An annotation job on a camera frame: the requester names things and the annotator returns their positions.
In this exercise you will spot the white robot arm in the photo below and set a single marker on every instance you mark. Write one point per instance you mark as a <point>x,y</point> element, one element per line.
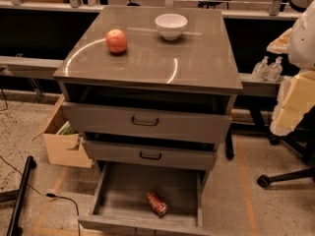
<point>301,46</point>

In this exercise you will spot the grey drawer cabinet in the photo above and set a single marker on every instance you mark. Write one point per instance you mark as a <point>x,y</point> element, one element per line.
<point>195,73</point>

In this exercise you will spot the grey top drawer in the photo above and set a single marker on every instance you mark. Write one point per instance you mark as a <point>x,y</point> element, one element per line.
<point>147,123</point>

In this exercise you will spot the grey middle drawer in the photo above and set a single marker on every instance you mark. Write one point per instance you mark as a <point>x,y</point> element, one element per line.
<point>155,156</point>

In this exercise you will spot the grey open bottom drawer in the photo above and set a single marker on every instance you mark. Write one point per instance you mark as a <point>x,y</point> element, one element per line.
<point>120,203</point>

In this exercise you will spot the black office chair base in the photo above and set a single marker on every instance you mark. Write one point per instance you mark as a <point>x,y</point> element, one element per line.
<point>301,143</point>

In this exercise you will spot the white ceramic bowl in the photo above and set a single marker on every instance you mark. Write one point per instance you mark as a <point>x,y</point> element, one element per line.
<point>171,26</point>

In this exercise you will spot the red apple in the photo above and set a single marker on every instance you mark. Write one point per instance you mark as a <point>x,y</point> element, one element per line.
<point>116,41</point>

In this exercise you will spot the cardboard box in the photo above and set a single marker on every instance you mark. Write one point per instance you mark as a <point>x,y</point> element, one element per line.
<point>66,150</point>

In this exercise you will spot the black stand leg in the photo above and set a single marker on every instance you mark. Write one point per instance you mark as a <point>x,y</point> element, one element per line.
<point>18,197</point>

